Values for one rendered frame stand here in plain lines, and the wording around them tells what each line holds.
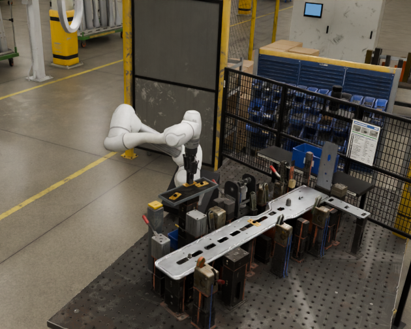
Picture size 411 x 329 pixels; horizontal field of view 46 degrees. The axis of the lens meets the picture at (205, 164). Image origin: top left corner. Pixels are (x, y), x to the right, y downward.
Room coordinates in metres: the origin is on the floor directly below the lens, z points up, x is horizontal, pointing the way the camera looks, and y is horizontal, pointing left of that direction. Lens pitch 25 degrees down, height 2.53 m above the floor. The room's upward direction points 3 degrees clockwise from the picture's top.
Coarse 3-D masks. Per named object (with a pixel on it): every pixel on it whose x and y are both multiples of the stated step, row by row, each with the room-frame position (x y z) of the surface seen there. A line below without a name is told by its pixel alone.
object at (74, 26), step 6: (60, 0) 0.55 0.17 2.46; (78, 0) 0.58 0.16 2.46; (60, 6) 0.55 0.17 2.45; (78, 6) 0.58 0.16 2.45; (60, 12) 0.55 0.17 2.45; (78, 12) 0.58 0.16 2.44; (60, 18) 0.55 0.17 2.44; (66, 18) 0.55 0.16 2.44; (78, 18) 0.58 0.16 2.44; (66, 24) 0.55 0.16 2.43; (72, 24) 0.57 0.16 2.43; (78, 24) 0.57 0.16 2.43; (66, 30) 0.56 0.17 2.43; (72, 30) 0.56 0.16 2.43
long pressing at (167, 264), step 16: (288, 192) 2.91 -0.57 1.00; (304, 192) 2.93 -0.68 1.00; (320, 192) 2.95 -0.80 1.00; (272, 208) 2.68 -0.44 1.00; (288, 208) 2.70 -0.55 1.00; (304, 208) 2.71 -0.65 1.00; (240, 224) 2.47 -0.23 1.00; (272, 224) 2.50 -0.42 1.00; (208, 240) 2.28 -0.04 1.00; (240, 240) 2.30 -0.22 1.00; (176, 256) 2.12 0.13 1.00; (208, 256) 2.13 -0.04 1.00; (176, 272) 1.98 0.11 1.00
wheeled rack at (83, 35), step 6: (72, 0) 12.69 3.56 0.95; (78, 30) 12.03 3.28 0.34; (90, 30) 12.33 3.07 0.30; (96, 30) 12.51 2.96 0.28; (102, 30) 12.41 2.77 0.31; (108, 30) 12.61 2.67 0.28; (114, 30) 12.69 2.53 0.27; (120, 30) 12.92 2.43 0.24; (78, 36) 11.65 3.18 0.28; (84, 36) 11.69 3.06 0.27; (90, 36) 11.78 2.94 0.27; (96, 36) 11.99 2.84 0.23; (84, 42) 11.70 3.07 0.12
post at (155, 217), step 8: (152, 208) 2.36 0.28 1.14; (160, 208) 2.37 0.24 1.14; (152, 216) 2.34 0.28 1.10; (160, 216) 2.36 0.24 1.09; (152, 224) 2.34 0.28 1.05; (160, 224) 2.36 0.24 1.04; (152, 232) 2.35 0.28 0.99; (160, 232) 2.37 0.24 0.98; (152, 264) 2.35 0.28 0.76; (152, 272) 2.34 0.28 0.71
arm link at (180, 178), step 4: (180, 168) 3.05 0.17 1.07; (176, 172) 3.01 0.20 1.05; (180, 172) 2.97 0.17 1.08; (184, 172) 2.96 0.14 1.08; (196, 172) 3.03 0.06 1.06; (176, 176) 2.96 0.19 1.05; (180, 176) 2.95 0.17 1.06; (184, 176) 2.94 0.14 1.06; (196, 176) 3.00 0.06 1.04; (176, 180) 2.95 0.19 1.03; (180, 180) 2.93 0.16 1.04; (184, 180) 2.92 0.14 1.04; (176, 184) 2.95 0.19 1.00; (180, 184) 2.92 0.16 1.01
